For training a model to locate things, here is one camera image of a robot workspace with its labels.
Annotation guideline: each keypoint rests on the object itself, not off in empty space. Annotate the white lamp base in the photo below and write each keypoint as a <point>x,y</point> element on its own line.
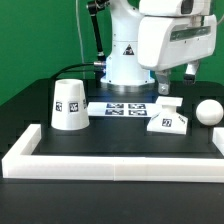
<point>168,120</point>

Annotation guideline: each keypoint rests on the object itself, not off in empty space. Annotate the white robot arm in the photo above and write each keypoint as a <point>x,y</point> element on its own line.
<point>123,71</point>

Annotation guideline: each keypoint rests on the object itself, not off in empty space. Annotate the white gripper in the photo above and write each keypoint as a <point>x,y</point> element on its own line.
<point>164,43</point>

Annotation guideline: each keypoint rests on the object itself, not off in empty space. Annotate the white U-shaped fence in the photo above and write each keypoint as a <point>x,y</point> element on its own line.
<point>21,162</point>

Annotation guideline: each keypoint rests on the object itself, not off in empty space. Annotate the white lamp bulb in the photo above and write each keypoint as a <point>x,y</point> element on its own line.
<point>209,112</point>

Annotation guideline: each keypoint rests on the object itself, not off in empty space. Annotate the white lamp shade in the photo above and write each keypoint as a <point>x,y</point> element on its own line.
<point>69,110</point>

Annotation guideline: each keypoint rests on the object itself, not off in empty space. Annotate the white marker sheet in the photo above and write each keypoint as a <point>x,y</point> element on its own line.
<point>123,109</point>

